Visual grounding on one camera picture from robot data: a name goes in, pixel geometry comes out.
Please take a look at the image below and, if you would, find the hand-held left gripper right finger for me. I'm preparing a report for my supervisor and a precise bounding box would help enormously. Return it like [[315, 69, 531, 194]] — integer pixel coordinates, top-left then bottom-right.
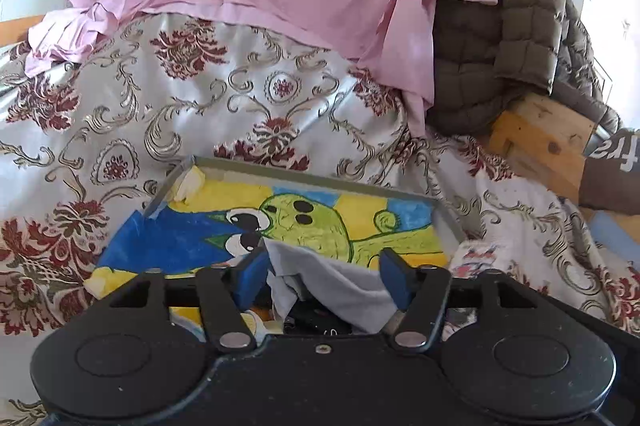
[[377, 247, 538, 353]]

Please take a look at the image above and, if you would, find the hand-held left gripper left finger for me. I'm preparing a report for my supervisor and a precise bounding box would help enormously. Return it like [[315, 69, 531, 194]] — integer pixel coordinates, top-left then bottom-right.
[[107, 248, 273, 354]]

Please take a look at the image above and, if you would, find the grey cloth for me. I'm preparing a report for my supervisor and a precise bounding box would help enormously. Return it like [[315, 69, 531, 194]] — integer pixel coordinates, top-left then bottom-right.
[[265, 238, 401, 334]]

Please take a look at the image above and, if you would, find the tray with cartoon painting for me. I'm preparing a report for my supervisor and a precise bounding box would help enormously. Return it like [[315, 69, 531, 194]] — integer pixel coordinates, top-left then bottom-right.
[[85, 171, 448, 337]]

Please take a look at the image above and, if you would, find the black cloth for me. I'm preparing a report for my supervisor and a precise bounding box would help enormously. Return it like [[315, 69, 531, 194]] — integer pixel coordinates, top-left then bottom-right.
[[282, 301, 371, 337]]

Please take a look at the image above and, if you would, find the white red patterned cloth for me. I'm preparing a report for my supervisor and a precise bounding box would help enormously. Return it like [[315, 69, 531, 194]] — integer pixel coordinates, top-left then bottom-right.
[[450, 241, 506, 279]]

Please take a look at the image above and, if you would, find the floral satin bedspread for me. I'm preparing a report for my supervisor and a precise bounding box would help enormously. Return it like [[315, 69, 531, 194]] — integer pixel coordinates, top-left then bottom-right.
[[0, 13, 640, 426]]

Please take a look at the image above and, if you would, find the brown printed cloth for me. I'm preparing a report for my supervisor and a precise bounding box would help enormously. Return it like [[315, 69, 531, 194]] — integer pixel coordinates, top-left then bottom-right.
[[577, 126, 640, 214]]

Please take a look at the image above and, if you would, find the brown puffer jacket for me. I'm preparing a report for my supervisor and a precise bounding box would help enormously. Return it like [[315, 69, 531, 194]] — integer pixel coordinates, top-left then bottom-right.
[[425, 0, 621, 137]]

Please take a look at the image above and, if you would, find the light wooden bed frame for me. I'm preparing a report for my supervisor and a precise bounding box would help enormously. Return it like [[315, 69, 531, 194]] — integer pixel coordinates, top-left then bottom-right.
[[487, 93, 640, 227]]

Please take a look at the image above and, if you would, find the wooden bed rail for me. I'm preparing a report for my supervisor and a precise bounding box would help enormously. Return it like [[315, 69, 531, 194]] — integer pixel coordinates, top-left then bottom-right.
[[0, 15, 48, 44]]

